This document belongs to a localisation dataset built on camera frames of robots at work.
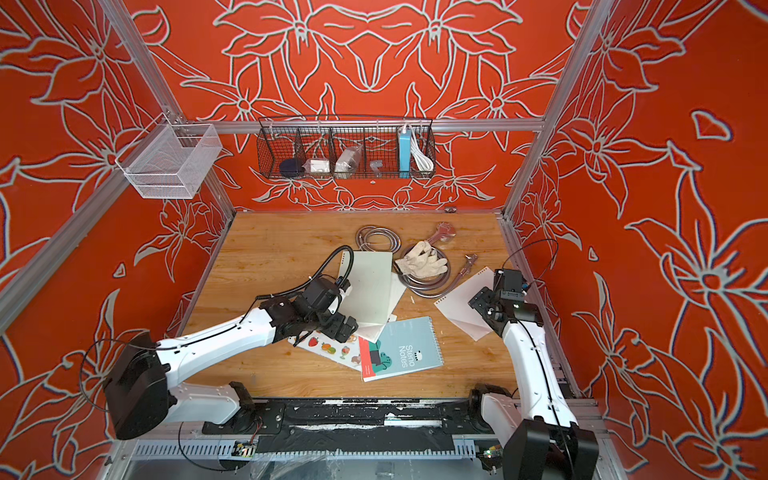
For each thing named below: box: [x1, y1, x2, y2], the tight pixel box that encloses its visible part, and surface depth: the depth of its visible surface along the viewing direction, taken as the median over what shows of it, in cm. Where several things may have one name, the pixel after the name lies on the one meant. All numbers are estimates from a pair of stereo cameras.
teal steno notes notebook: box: [358, 316, 444, 382], surface depth 85 cm
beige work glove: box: [395, 241, 448, 279], surface depth 103 cm
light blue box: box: [399, 129, 411, 179], surface depth 90 cm
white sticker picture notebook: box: [288, 330, 362, 372], surface depth 85 cm
